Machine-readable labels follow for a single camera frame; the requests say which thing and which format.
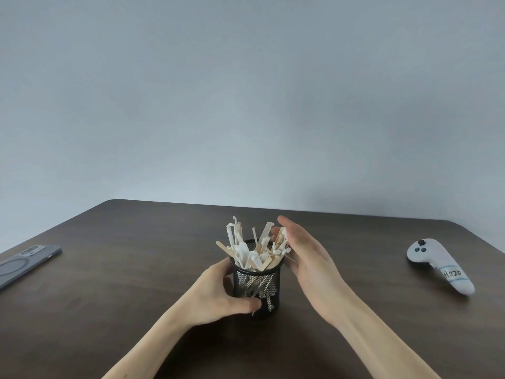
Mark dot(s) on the person's right hand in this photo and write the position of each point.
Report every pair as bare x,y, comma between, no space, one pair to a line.
315,272

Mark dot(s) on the person's left hand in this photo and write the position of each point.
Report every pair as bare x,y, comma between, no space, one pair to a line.
207,296

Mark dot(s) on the person's right fingers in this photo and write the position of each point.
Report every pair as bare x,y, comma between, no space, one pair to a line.
294,236

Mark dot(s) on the person's left thumb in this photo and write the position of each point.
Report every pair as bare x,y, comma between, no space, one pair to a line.
244,306

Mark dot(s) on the black mesh pen cup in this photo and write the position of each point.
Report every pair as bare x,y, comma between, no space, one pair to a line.
262,286

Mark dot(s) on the person's right forearm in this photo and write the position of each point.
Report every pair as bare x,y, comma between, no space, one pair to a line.
378,343

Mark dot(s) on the person's left forearm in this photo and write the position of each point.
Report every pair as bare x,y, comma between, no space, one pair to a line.
154,345

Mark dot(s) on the bundle of wooden stirring sticks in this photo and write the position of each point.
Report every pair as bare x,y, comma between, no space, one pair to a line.
252,252

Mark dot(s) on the white handheld controller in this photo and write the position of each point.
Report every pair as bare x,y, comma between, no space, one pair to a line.
434,260

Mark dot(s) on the grey smartphone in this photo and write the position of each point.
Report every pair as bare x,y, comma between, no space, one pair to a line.
25,264

